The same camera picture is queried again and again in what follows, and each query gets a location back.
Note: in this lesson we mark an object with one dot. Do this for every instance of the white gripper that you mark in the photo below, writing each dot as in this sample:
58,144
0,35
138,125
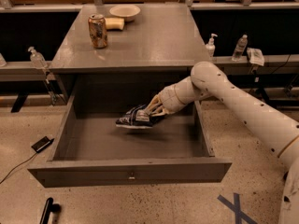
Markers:
167,99

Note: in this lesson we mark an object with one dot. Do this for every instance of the blue chip bag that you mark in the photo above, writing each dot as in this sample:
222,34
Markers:
137,118

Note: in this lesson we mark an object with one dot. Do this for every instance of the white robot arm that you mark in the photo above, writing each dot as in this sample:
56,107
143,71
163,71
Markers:
277,131

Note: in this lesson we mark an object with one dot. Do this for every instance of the grey counter cabinet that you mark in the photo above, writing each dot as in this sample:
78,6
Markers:
158,47

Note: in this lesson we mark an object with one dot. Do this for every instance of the grey open drawer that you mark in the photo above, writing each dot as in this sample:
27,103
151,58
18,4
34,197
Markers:
90,150

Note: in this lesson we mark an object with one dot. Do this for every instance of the hand sanitizer pump bottle right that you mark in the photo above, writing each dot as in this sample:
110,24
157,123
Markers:
210,46

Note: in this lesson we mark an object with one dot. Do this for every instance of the cream sponge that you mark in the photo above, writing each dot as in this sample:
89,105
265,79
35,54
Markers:
115,23

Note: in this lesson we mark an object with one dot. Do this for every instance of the orange soda can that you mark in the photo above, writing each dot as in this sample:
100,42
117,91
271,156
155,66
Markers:
98,30

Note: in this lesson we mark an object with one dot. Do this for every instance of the white bowl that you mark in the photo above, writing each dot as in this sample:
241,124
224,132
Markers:
128,12

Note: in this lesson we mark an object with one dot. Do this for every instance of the clear water bottle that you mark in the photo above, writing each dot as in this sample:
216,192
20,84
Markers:
240,47

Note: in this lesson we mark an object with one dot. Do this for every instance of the white wipes packet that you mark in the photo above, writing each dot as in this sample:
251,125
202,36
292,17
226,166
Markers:
255,56

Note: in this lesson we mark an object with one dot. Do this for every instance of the black phone on floor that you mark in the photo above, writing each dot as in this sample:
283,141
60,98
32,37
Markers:
42,144

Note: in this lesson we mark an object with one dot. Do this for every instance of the blue tape cross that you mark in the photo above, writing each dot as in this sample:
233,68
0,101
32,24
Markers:
235,207

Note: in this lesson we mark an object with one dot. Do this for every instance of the clear pump bottle left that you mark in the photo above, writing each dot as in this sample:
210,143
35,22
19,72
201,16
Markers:
37,59

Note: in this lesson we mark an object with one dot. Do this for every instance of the black handle object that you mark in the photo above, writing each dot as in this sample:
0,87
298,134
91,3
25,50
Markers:
51,212

